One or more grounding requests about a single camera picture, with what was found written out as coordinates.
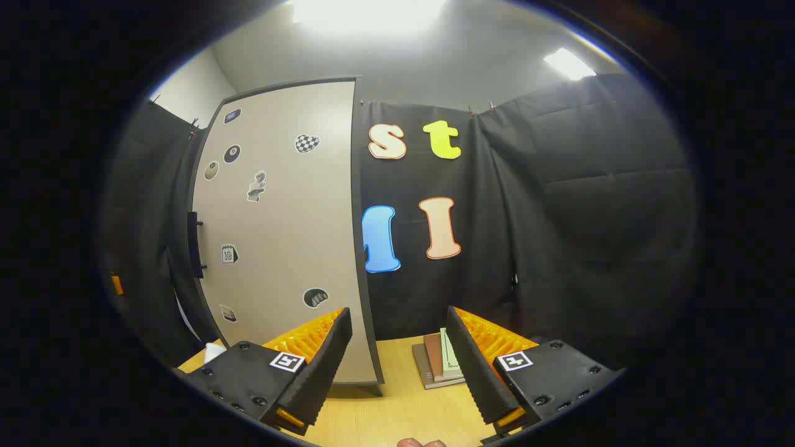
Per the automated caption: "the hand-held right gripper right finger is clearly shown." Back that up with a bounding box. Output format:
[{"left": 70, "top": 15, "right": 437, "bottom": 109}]
[{"left": 446, "top": 305, "right": 625, "bottom": 445}]

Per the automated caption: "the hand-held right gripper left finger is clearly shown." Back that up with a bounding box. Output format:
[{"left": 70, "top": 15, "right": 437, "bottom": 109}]
[{"left": 180, "top": 307, "right": 353, "bottom": 435}]

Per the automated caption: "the dark grey cabinet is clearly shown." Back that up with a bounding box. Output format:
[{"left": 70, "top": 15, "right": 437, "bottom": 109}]
[{"left": 186, "top": 76, "right": 386, "bottom": 398}]

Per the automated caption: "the light grey cabinet door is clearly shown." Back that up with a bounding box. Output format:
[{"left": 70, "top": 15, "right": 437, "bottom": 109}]
[{"left": 191, "top": 81, "right": 378, "bottom": 384}]

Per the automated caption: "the brown book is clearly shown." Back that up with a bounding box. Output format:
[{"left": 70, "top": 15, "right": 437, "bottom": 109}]
[{"left": 424, "top": 333, "right": 449, "bottom": 383}]

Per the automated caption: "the grey book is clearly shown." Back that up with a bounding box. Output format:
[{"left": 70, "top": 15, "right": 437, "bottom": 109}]
[{"left": 412, "top": 343, "right": 465, "bottom": 391}]

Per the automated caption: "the black backdrop cloth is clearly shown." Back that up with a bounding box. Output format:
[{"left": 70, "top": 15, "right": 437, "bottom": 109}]
[{"left": 102, "top": 73, "right": 699, "bottom": 373}]

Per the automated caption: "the ceiling light panel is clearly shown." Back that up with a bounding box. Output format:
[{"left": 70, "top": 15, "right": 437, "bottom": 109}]
[
  {"left": 292, "top": 0, "right": 448, "bottom": 33},
  {"left": 543, "top": 48, "right": 597, "bottom": 81}
]

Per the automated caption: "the black door handle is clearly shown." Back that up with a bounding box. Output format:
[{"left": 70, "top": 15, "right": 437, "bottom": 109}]
[{"left": 188, "top": 211, "right": 206, "bottom": 279}]

